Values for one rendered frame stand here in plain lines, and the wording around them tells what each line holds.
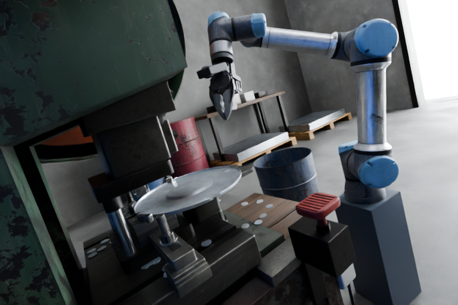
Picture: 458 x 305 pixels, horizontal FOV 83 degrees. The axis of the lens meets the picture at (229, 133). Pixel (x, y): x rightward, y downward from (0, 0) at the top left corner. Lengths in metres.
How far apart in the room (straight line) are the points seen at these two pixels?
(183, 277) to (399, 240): 0.96
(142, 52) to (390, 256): 1.11
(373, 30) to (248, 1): 4.83
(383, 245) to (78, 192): 3.54
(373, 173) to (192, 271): 0.67
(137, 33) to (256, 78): 4.75
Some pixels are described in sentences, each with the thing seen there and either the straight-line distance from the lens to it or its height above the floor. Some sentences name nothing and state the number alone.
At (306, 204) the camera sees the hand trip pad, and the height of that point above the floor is 0.76.
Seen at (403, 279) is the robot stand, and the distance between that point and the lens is 1.35.
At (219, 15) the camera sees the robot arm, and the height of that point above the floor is 1.25.
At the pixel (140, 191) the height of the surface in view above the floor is 0.83.
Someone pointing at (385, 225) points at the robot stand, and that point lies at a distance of 1.18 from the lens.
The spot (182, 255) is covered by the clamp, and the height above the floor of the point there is 0.75.
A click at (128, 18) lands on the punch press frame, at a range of 0.50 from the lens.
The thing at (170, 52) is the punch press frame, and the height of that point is 1.09.
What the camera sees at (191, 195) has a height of 0.78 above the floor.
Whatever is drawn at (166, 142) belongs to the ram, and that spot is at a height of 0.92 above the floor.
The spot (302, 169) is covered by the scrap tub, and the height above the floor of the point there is 0.41.
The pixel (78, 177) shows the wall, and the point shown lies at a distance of 3.97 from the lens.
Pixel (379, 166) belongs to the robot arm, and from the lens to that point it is 0.95.
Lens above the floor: 0.98
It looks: 7 degrees down
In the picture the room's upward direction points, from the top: 16 degrees counter-clockwise
